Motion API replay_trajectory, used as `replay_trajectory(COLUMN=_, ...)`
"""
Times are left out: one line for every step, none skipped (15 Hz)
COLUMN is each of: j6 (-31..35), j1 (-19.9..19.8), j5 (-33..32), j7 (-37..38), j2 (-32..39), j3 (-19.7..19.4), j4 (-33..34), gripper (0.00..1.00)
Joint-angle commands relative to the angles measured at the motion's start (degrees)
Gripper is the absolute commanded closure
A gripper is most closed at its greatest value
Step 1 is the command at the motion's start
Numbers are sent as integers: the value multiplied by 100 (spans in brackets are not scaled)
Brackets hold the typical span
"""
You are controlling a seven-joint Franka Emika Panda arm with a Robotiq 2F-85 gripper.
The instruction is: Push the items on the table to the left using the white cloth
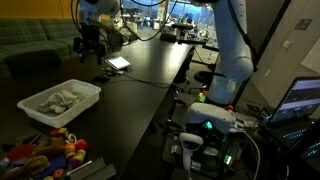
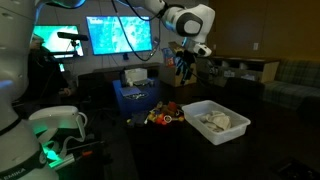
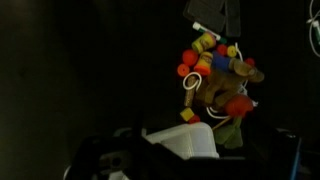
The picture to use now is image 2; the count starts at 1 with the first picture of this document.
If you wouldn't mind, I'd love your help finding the white plastic bin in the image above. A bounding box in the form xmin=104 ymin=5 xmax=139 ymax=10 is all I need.
xmin=181 ymin=99 xmax=252 ymax=147

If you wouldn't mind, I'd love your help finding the orange handled clamp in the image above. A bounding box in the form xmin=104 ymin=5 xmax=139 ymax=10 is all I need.
xmin=66 ymin=141 xmax=108 ymax=159

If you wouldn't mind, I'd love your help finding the black floor box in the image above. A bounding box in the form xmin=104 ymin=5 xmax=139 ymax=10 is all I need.
xmin=271 ymin=159 xmax=318 ymax=180

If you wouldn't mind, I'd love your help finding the orange ball toy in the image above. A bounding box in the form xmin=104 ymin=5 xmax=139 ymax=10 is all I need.
xmin=155 ymin=114 xmax=167 ymax=126

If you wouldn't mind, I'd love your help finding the person in dark clothes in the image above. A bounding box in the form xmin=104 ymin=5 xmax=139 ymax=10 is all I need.
xmin=28 ymin=34 xmax=73 ymax=101

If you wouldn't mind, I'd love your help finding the white tangled wire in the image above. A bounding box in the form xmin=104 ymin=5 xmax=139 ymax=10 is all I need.
xmin=131 ymin=93 xmax=148 ymax=100

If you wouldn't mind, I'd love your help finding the large wall screen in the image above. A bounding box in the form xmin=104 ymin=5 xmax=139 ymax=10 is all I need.
xmin=85 ymin=15 xmax=154 ymax=57

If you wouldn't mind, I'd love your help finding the blue white carton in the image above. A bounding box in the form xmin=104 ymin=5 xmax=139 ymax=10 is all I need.
xmin=161 ymin=47 xmax=178 ymax=67

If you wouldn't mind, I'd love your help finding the white box device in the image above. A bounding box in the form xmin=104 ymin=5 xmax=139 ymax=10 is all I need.
xmin=123 ymin=67 xmax=148 ymax=87

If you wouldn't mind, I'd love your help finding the blue storage bin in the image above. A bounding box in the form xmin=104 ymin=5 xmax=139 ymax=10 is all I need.
xmin=112 ymin=79 xmax=159 ymax=118

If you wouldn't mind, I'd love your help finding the brown cardboard box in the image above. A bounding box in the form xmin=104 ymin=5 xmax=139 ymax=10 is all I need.
xmin=159 ymin=62 xmax=198 ymax=88

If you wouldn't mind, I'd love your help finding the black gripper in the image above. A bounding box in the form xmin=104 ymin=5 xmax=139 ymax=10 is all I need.
xmin=175 ymin=49 xmax=198 ymax=79

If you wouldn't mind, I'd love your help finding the grey laptop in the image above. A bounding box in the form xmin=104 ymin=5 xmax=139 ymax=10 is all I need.
xmin=119 ymin=86 xmax=143 ymax=98

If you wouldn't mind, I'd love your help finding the green plaid sofa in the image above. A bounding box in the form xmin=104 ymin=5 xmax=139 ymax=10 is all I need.
xmin=261 ymin=59 xmax=320 ymax=111

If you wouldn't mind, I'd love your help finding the wooden shelf counter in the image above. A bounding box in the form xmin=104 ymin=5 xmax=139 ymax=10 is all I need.
xmin=196 ymin=54 xmax=281 ymax=88

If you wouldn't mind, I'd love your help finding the white VR headset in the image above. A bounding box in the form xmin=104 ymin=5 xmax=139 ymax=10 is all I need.
xmin=28 ymin=105 xmax=88 ymax=164

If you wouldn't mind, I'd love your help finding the metal clamp bar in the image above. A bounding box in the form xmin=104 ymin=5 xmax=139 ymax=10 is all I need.
xmin=49 ymin=154 xmax=84 ymax=171

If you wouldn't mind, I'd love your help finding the tan wrist camera mount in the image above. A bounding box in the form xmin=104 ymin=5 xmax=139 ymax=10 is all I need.
xmin=168 ymin=41 xmax=184 ymax=54

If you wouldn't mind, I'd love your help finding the black camera on tripod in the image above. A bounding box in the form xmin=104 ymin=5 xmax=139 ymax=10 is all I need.
xmin=56 ymin=31 xmax=89 ymax=58

